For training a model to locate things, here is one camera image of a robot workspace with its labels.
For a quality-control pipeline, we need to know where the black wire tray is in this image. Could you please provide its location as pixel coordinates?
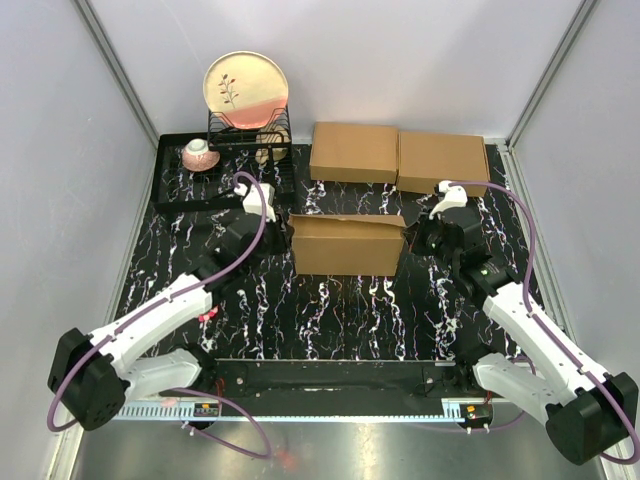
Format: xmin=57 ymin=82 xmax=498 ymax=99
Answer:
xmin=150 ymin=132 xmax=296 ymax=215

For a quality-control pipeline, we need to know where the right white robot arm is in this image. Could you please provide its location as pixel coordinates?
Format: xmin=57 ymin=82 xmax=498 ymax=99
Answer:
xmin=405 ymin=207 xmax=639 ymax=465

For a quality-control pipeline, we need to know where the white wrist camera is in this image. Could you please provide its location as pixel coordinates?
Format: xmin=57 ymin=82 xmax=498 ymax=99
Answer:
xmin=429 ymin=180 xmax=468 ymax=220
xmin=234 ymin=183 xmax=276 ymax=222

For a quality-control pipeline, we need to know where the black wire plate rack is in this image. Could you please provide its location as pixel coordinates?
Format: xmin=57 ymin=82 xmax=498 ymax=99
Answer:
xmin=207 ymin=106 xmax=292 ymax=159

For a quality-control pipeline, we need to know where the pink patterned bowl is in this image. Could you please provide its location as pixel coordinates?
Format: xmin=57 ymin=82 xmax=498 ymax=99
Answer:
xmin=182 ymin=138 xmax=220 ymax=172

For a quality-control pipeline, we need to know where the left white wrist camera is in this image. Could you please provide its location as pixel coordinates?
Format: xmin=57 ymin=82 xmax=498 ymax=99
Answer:
xmin=234 ymin=183 xmax=276 ymax=222

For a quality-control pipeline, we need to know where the cream pink floral plate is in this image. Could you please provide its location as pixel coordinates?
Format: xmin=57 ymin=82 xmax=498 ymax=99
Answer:
xmin=203 ymin=51 xmax=289 ymax=130

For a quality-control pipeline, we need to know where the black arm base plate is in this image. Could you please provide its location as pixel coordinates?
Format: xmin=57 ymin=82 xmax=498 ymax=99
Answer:
xmin=192 ymin=359 xmax=498 ymax=402

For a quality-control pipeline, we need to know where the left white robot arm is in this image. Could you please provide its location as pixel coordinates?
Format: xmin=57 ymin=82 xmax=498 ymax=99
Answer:
xmin=47 ymin=213 xmax=291 ymax=432

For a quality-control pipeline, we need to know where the cardboard box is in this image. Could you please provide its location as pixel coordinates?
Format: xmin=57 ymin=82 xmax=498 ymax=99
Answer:
xmin=396 ymin=131 xmax=490 ymax=194
xmin=289 ymin=214 xmax=406 ymax=277
xmin=310 ymin=122 xmax=399 ymax=184

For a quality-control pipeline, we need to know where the cream ceramic mug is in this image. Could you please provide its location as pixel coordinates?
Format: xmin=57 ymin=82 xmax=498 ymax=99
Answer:
xmin=255 ymin=125 xmax=290 ymax=165

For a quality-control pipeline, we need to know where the pink green flower coaster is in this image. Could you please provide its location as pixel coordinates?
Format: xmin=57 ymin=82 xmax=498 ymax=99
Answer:
xmin=198 ymin=306 xmax=219 ymax=323

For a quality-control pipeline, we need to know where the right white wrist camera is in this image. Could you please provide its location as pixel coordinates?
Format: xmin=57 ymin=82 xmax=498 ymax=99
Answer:
xmin=429 ymin=180 xmax=468 ymax=220

